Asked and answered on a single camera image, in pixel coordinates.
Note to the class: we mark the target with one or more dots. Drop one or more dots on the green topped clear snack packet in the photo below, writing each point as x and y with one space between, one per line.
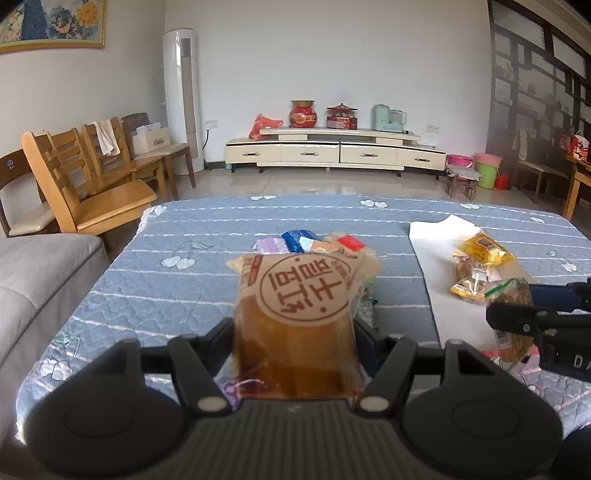
510 295

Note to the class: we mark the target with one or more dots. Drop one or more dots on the dark display cabinet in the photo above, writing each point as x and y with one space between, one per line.
535 83

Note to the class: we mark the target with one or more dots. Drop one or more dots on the white standing air conditioner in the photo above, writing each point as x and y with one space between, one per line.
182 101

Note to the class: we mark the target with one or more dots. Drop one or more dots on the wooden side table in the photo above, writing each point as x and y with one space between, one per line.
577 180

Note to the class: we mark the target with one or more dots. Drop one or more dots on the red gift box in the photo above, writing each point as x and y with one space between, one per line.
342 119

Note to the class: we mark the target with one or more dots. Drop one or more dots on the white towel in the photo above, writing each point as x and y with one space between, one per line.
107 136

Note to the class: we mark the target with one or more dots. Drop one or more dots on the brown bread packet red print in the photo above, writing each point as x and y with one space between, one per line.
295 323

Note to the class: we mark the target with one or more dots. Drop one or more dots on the wooden bench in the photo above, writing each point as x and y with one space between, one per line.
540 168

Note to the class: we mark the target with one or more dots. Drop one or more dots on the light wooden chair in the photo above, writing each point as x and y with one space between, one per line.
69 157
138 166
106 201

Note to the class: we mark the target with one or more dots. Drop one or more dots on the dark cushioned chair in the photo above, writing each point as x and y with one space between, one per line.
178 150

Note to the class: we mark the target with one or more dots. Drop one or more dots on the small wooden stool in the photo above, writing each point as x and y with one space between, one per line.
461 177

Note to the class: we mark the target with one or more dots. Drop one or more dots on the framed flower picture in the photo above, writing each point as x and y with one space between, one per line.
51 23

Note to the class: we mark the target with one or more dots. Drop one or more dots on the yellow rimmed pastry packet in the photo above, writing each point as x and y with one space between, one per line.
471 288

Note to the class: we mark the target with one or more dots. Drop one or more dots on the red label cracker packet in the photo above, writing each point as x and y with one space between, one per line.
353 242

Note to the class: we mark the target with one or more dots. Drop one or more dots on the white paper bag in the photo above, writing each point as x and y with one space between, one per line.
438 295

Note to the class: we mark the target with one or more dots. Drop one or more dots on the cream tv cabinet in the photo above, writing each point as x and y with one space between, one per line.
323 152

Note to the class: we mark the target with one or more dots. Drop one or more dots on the white cardboard box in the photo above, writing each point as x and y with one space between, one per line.
150 138

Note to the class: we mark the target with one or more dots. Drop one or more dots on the small brown pastry packet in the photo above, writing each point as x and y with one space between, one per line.
463 266

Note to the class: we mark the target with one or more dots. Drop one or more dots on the pink basin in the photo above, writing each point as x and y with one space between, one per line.
458 160

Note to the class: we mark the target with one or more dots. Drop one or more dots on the pink bucket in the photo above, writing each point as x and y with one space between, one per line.
488 158

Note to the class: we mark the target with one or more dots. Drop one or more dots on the grey sofa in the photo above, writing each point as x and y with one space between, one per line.
32 286

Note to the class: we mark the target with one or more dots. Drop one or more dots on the green bucket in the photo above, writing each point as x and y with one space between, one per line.
487 177

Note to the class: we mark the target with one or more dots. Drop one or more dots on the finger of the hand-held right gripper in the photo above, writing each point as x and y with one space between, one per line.
554 295
512 318

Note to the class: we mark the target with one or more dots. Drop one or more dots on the red round jar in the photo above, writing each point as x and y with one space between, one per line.
304 115

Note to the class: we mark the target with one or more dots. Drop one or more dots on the small red container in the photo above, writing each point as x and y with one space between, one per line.
501 181

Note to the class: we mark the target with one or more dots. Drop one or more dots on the mint green kitchen appliance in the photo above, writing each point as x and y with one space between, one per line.
385 119

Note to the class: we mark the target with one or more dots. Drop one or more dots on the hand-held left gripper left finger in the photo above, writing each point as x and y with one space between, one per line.
220 339

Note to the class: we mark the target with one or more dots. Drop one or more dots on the red white carton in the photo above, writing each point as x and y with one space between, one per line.
579 145

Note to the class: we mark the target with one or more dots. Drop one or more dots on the red plastic bag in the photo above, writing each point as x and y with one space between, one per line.
264 128

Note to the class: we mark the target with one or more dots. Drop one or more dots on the purple snack packet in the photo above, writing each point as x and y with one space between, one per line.
270 245

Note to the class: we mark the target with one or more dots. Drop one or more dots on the pink snack packet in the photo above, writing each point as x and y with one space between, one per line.
505 362

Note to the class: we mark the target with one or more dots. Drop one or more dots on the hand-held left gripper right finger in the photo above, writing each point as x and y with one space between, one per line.
365 339

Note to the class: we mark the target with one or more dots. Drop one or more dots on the blue quilted blanket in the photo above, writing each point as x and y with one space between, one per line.
161 295

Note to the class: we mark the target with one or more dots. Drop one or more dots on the blue snack packet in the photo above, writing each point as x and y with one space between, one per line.
293 240

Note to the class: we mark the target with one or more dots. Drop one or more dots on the yellow snack packet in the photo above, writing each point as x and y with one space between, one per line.
485 249

